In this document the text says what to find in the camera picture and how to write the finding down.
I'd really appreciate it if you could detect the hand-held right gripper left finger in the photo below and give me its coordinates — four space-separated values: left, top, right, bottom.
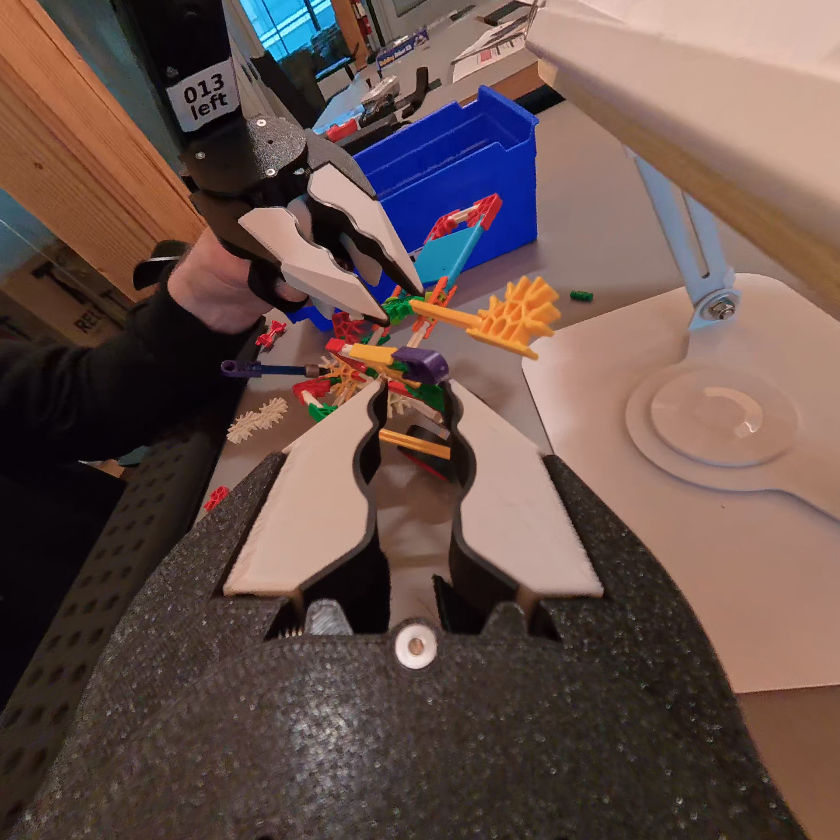
223 379 388 599

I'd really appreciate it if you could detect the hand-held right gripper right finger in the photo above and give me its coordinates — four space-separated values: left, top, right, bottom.
443 379 605 601

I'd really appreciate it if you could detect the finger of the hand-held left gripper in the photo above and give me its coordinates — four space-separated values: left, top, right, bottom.
306 163 425 298
238 205 390 328

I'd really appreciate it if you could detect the colourful construction toy model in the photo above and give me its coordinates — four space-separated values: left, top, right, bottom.
220 193 506 484

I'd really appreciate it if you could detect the person's left forearm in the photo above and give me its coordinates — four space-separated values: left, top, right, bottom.
0 289 263 465

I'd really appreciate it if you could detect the person's left hand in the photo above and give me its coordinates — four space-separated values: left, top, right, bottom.
167 226 309 333

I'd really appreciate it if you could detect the blue plastic bin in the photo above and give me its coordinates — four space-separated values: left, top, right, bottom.
285 85 541 333

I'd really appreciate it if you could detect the long background table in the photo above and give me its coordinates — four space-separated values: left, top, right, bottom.
314 0 547 133

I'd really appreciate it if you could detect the wooden door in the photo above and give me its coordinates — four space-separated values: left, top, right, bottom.
0 0 208 304

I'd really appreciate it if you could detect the cardboard box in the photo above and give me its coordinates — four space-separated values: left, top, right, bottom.
0 239 136 343

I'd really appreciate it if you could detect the white page holder bar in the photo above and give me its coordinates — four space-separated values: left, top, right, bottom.
525 0 840 199

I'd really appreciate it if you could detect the wooden stand board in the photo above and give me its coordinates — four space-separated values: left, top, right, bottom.
538 52 840 311

